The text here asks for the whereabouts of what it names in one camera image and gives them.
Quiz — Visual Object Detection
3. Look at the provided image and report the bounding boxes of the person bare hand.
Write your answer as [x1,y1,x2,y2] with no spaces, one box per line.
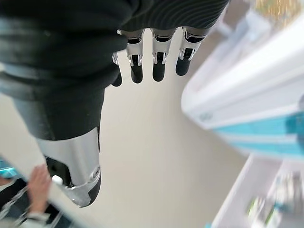
[27,164,52,213]

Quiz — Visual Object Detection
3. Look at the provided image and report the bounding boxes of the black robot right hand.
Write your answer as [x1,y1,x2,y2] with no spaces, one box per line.
[0,0,231,209]

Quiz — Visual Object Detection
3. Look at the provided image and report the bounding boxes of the blue front cart drawer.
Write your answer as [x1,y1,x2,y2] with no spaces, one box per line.
[211,156,304,228]

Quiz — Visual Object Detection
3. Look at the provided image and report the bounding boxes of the green white medicine box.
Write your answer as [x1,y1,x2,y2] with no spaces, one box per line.
[247,196,280,228]

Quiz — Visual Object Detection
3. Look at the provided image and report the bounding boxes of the white blue medicine box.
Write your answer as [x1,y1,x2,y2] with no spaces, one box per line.
[273,170,304,209]

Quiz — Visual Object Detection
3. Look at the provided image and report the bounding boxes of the person dark clothing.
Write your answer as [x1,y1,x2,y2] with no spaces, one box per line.
[0,177,72,228]

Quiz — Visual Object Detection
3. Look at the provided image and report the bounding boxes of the white medical cart blue drawers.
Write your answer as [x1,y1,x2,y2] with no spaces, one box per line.
[180,14,304,159]

